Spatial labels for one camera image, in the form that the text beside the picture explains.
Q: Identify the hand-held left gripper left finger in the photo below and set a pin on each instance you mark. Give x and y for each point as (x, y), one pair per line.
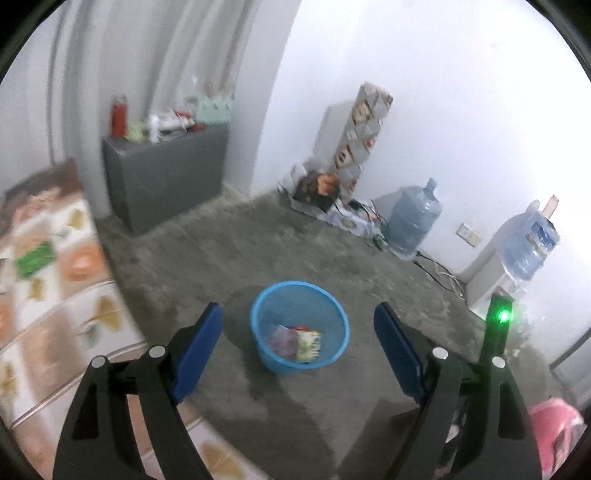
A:
(198, 350)

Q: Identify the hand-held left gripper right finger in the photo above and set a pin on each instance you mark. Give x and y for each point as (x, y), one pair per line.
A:
(399, 350)

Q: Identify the pink sponge cloth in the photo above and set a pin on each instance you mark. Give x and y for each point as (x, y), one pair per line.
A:
(281, 341)

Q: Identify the blue plastic mesh basket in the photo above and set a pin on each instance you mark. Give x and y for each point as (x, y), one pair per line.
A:
(277, 304)

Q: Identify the yellow green snack packet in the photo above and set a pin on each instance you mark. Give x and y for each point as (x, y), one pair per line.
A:
(308, 346)

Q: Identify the red snack packet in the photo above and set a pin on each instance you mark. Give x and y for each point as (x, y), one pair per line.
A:
(302, 328)

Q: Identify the white water dispenser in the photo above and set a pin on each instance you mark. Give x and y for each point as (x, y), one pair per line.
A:
(485, 272)

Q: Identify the water jug with label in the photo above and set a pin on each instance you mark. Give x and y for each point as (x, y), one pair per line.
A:
(526, 249)

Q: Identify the pink bag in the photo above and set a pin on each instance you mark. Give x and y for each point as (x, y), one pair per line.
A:
(554, 429)

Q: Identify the blue water jug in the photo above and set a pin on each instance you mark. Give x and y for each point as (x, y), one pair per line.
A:
(411, 221)

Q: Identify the white patterned box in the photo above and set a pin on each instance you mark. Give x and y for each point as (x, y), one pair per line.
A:
(341, 221)

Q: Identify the grey cabinet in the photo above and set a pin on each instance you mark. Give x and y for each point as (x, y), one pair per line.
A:
(161, 184)

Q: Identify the dark printed bag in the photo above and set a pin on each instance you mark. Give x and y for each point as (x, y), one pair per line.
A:
(318, 187)

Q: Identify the patterned cloth roll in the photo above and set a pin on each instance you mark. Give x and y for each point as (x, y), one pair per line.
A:
(364, 134)

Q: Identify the small white bottle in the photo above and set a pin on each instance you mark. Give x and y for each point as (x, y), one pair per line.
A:
(153, 129)

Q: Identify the red thermos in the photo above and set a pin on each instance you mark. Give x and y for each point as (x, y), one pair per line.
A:
(119, 115)

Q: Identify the clear spray bottle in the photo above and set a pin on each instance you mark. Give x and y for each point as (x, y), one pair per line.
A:
(191, 99)

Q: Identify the grey curtain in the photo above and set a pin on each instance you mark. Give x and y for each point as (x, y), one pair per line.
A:
(161, 55)

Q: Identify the wall socket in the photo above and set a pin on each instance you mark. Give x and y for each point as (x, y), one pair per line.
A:
(468, 233)

